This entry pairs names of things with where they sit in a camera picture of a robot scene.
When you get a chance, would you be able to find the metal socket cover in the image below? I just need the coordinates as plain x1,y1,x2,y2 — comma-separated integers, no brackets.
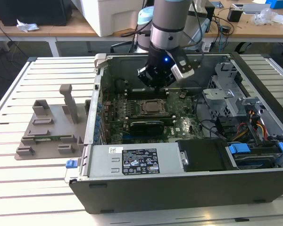
139,99,167,115

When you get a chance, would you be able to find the CPU socket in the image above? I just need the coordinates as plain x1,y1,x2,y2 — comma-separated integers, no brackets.
137,98,168,116

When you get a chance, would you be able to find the black RAM slot bank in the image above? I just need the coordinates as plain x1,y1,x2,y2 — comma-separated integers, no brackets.
126,113,175,126
124,87,170,101

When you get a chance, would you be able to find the pale grey case latch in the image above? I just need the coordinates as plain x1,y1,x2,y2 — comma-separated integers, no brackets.
94,53,109,69

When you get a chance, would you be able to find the white printer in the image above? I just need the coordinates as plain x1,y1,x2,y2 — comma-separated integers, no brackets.
72,0,156,38

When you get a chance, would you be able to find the grey metal drive cage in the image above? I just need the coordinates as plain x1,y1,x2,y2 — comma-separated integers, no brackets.
201,61,268,124

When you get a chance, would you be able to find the green motherboard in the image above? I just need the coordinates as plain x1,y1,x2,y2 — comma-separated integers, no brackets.
100,88,203,145

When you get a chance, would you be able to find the black computer tower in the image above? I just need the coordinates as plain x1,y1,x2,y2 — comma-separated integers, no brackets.
205,2,216,24

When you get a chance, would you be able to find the black graphics card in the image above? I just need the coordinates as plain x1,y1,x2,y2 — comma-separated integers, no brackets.
128,119,166,137

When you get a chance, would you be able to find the black office chair base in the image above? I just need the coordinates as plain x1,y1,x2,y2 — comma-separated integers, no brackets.
234,41,253,55

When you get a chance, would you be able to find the small black box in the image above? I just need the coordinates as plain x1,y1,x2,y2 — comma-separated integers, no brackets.
227,7,243,23

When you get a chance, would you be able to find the black connector block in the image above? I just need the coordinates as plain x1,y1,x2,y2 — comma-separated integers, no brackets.
215,115,238,140

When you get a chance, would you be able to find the wooden desk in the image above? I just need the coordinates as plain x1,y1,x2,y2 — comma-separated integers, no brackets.
202,0,283,44
0,9,102,57

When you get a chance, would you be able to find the black plastic cover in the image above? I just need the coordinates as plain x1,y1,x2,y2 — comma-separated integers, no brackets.
176,138,239,172

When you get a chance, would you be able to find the white flat box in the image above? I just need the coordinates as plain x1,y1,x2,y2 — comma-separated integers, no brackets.
231,2,272,15

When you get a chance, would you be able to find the clear plastic bag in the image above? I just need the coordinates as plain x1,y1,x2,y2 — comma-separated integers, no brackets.
253,8,278,26

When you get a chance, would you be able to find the silver power supply with label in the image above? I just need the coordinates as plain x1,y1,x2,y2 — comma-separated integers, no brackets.
78,141,187,182

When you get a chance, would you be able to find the hard disk in blue carrier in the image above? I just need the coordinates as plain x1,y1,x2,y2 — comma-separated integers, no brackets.
226,140,283,170

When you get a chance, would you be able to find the grey-brown parts rack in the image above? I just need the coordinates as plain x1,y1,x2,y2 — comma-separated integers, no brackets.
15,84,92,161

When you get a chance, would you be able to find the blue cardboard box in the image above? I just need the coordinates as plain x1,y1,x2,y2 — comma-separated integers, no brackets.
265,0,283,10

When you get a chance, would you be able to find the large black box device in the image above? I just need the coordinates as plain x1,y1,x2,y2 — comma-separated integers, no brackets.
0,0,73,27

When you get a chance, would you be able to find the green RAM stick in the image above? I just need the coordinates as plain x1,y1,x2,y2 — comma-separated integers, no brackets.
34,134,73,142

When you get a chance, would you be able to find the crumpled white paper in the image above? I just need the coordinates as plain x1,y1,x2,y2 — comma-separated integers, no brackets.
15,18,40,33

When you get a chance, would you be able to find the black open PC case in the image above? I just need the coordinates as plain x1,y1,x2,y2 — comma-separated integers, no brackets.
68,51,283,215

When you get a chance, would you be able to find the white camera box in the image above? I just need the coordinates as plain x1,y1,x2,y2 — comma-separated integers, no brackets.
167,48,196,82

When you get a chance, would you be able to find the yellow red wire bundle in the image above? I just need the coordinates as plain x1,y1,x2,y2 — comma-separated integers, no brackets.
235,108,269,141

